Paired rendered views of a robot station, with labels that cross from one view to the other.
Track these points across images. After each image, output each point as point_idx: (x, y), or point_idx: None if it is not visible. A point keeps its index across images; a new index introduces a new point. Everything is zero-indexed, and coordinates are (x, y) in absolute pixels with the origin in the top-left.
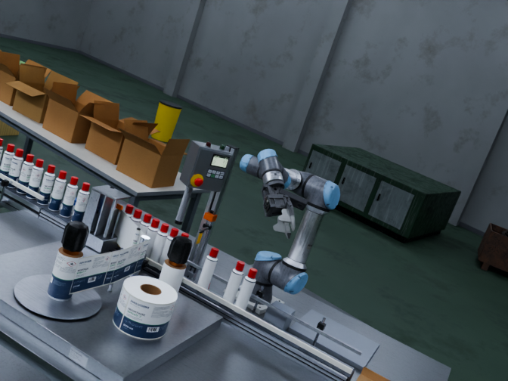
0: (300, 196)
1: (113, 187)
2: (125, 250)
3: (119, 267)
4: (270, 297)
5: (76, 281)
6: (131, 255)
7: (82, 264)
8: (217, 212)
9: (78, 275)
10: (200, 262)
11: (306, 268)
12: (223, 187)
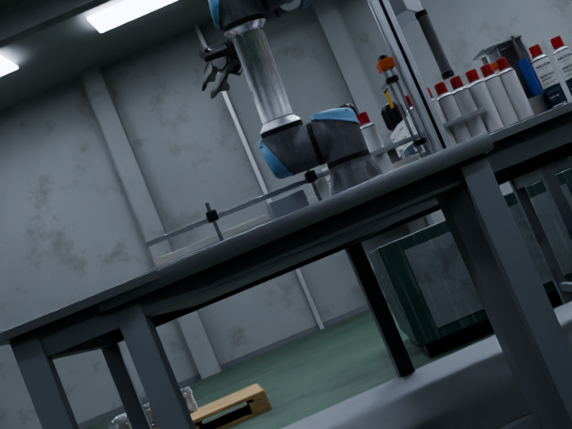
0: (276, 8)
1: (509, 37)
2: (399, 126)
3: (406, 145)
4: (330, 190)
5: (401, 159)
6: (408, 130)
7: (393, 142)
8: (394, 54)
9: (398, 153)
10: (431, 137)
11: (260, 133)
12: (374, 15)
